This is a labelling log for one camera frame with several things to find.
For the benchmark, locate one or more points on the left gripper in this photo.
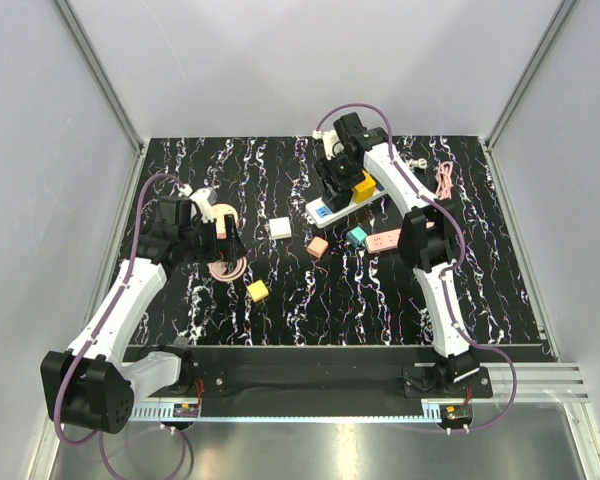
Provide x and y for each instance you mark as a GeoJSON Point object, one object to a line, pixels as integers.
{"type": "Point", "coordinates": [234, 247]}

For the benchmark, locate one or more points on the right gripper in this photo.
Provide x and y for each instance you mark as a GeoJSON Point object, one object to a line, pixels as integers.
{"type": "Point", "coordinates": [326, 168]}

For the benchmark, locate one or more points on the yellow cube socket adapter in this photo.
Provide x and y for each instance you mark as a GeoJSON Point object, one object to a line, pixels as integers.
{"type": "Point", "coordinates": [364, 190]}

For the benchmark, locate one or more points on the white plug adapter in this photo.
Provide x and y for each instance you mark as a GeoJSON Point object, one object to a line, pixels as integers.
{"type": "Point", "coordinates": [280, 228]}

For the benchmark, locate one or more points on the pink plug adapter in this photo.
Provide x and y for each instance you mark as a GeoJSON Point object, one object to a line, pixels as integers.
{"type": "Point", "coordinates": [317, 247]}

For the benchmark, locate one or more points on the black cube socket adapter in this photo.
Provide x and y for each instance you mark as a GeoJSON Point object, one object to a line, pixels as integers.
{"type": "Point", "coordinates": [336, 199]}

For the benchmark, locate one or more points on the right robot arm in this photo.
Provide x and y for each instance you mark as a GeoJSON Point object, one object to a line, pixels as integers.
{"type": "Point", "coordinates": [431, 243]}

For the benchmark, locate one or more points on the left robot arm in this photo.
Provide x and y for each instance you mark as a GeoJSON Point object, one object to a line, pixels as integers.
{"type": "Point", "coordinates": [87, 385]}

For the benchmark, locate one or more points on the small yellow plug adapter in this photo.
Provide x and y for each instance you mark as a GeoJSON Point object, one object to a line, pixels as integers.
{"type": "Point", "coordinates": [258, 290]}

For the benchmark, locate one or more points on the teal plug adapter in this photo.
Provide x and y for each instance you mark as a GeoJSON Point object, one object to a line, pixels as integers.
{"type": "Point", "coordinates": [356, 236]}

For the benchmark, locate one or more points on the pink power strip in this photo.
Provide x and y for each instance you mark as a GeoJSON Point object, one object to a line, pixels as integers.
{"type": "Point", "coordinates": [382, 241]}

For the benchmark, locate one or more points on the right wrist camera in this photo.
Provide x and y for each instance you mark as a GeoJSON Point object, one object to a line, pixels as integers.
{"type": "Point", "coordinates": [330, 141]}

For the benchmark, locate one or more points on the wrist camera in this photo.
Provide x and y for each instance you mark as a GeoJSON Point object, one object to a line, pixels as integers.
{"type": "Point", "coordinates": [330, 141]}
{"type": "Point", "coordinates": [204, 200]}

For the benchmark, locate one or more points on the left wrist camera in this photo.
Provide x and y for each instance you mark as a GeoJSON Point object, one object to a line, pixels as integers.
{"type": "Point", "coordinates": [204, 200]}

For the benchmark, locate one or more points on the white power strip cable plug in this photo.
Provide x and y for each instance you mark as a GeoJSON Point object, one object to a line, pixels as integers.
{"type": "Point", "coordinates": [420, 164]}

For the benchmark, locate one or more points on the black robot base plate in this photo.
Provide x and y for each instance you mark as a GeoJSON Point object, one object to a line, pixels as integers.
{"type": "Point", "coordinates": [315, 383]}

